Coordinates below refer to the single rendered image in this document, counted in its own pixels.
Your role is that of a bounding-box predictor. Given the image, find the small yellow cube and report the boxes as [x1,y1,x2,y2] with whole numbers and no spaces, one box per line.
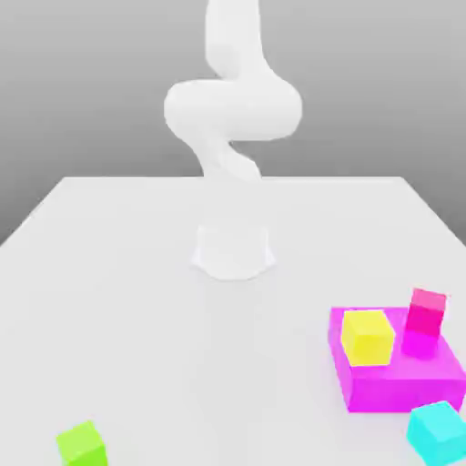
[340,309,397,368]

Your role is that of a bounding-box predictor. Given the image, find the small pink cube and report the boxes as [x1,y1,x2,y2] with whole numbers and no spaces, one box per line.
[404,287,448,338]

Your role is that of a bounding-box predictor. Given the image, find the small green cube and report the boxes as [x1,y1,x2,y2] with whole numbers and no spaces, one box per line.
[55,420,109,466]

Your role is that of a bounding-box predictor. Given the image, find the small cyan cube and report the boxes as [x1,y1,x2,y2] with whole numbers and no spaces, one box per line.
[406,400,466,466]

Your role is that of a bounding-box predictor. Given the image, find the large magenta box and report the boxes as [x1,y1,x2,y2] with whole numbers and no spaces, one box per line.
[327,306,466,414]

